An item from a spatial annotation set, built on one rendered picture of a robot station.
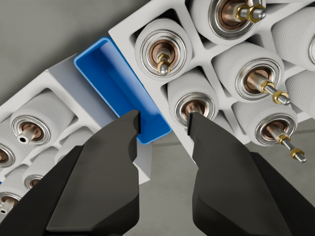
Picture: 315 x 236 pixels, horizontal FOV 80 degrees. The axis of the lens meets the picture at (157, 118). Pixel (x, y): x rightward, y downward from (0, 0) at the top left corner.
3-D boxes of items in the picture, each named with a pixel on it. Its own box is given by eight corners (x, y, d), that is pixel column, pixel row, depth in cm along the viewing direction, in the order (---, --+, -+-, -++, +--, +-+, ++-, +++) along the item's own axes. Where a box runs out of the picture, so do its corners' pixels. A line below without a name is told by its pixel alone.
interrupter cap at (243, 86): (252, 106, 35) (254, 108, 35) (225, 82, 33) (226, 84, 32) (288, 76, 32) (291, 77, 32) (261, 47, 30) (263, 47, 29)
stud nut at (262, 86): (263, 93, 30) (266, 96, 30) (257, 87, 30) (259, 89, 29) (274, 84, 30) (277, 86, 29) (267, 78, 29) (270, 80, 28)
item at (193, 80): (159, 80, 52) (158, 112, 36) (184, 53, 48) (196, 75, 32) (183, 101, 55) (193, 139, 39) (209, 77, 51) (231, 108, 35)
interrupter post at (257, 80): (255, 88, 34) (264, 96, 31) (246, 80, 33) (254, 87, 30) (266, 78, 33) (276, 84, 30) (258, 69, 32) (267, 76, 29)
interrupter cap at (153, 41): (186, 27, 29) (187, 27, 28) (186, 75, 33) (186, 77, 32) (137, 30, 29) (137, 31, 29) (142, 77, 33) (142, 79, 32)
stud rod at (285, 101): (260, 86, 32) (286, 107, 25) (256, 83, 31) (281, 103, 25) (265, 82, 31) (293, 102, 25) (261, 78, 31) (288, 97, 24)
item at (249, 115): (231, 114, 56) (258, 154, 41) (218, 88, 52) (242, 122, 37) (263, 98, 54) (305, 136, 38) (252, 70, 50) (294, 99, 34)
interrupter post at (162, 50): (170, 46, 30) (171, 50, 27) (170, 61, 31) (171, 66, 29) (155, 47, 30) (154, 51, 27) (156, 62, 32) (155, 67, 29)
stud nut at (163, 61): (171, 73, 25) (171, 75, 24) (158, 74, 25) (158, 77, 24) (169, 57, 24) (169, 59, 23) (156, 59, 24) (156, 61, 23)
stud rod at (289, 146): (276, 136, 37) (301, 164, 30) (274, 132, 36) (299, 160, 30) (281, 134, 36) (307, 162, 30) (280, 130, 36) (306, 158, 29)
